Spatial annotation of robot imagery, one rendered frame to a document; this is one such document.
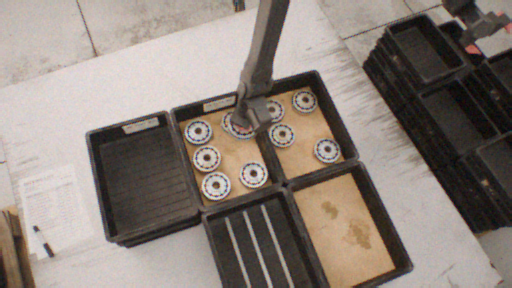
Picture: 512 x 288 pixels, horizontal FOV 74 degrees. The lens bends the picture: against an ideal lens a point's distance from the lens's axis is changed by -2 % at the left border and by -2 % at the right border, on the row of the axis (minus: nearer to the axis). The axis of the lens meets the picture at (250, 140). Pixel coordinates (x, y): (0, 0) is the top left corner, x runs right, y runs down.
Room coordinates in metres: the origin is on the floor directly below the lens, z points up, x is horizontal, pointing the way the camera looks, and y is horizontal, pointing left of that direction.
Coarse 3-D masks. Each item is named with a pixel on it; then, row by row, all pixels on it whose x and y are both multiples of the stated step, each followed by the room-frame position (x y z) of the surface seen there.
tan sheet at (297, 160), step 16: (272, 96) 0.74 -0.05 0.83; (288, 96) 0.75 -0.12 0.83; (272, 112) 0.67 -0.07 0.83; (288, 112) 0.68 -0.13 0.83; (320, 112) 0.71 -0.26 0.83; (304, 128) 0.62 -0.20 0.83; (320, 128) 0.64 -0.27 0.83; (304, 144) 0.55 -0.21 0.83; (288, 160) 0.48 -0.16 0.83; (304, 160) 0.49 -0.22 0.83; (336, 160) 0.51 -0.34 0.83; (288, 176) 0.41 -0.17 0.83
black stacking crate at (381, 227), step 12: (348, 168) 0.46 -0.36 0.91; (360, 168) 0.46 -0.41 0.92; (324, 180) 0.42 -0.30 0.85; (360, 180) 0.43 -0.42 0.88; (360, 192) 0.40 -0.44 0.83; (372, 192) 0.38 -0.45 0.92; (372, 204) 0.35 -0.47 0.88; (372, 216) 0.32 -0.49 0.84; (384, 216) 0.31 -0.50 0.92; (384, 228) 0.27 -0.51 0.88; (384, 240) 0.24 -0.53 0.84; (396, 240) 0.23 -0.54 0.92; (396, 252) 0.20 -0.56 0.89; (396, 264) 0.17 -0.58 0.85; (324, 276) 0.08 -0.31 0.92; (384, 276) 0.12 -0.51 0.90
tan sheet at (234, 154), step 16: (224, 112) 0.62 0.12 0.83; (208, 144) 0.48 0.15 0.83; (224, 144) 0.49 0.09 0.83; (240, 144) 0.50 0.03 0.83; (256, 144) 0.51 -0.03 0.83; (192, 160) 0.40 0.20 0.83; (208, 160) 0.41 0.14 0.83; (224, 160) 0.43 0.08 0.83; (240, 160) 0.44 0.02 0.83; (256, 160) 0.45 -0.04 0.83; (256, 176) 0.39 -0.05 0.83; (240, 192) 0.32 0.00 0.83
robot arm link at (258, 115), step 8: (240, 88) 0.47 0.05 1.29; (240, 96) 0.46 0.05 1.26; (256, 96) 0.47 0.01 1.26; (264, 96) 0.48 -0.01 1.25; (256, 104) 0.45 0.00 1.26; (264, 104) 0.46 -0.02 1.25; (248, 112) 0.44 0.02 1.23; (256, 112) 0.43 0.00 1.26; (264, 112) 0.43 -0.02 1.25; (248, 120) 0.42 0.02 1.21; (256, 120) 0.41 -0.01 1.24; (264, 120) 0.41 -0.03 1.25; (256, 128) 0.39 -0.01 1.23; (264, 128) 0.41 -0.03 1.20
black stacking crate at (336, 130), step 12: (276, 84) 0.74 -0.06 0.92; (288, 84) 0.77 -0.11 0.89; (300, 84) 0.80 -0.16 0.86; (312, 84) 0.81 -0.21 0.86; (324, 96) 0.73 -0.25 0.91; (324, 108) 0.71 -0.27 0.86; (336, 120) 0.64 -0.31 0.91; (336, 132) 0.61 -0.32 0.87; (348, 144) 0.55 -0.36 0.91; (276, 156) 0.45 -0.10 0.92; (348, 156) 0.52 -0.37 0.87
